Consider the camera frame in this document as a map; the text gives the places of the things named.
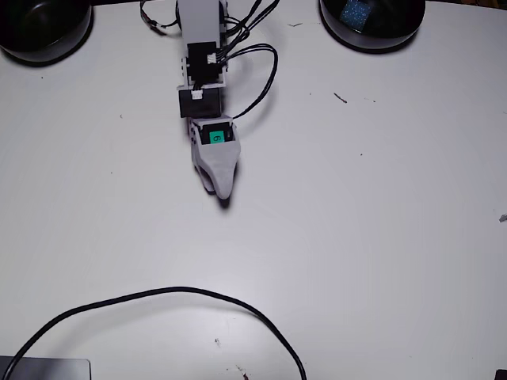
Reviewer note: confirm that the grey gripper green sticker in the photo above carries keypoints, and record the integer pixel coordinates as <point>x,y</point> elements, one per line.
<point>216,148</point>

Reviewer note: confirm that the blue cube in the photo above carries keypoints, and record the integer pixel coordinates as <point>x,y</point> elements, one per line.
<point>355,14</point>

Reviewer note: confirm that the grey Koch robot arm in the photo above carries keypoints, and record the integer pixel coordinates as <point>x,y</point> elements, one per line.
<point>200,23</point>

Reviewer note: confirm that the black bowl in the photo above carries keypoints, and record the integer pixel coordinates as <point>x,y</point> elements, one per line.
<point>43,27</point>
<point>404,27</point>

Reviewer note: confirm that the grey monitor stand base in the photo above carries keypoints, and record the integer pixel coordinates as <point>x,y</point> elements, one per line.
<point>51,370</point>

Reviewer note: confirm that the black cloth item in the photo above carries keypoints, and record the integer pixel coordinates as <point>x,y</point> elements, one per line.
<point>502,375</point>

